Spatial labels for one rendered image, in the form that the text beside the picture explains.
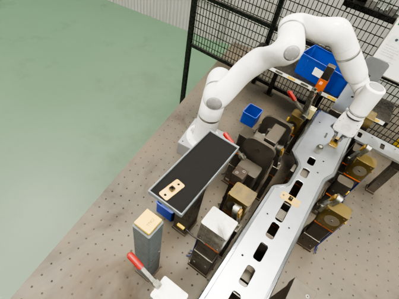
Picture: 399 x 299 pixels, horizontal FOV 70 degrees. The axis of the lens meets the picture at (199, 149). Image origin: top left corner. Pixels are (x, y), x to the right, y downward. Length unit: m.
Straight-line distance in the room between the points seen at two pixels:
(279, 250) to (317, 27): 0.81
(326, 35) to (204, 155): 0.61
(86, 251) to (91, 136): 1.49
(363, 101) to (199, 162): 0.75
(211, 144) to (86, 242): 0.70
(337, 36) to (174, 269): 1.11
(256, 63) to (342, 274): 1.03
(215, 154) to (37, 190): 1.67
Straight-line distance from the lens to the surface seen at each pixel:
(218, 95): 1.26
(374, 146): 1.71
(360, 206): 1.83
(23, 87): 3.33
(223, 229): 0.97
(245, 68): 1.23
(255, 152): 1.17
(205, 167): 1.02
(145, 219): 0.90
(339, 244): 1.63
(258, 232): 1.12
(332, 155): 1.51
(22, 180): 2.55
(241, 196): 1.08
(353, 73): 1.28
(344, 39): 1.19
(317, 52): 1.98
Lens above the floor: 1.97
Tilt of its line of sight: 49 degrees down
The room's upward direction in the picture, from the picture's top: 12 degrees clockwise
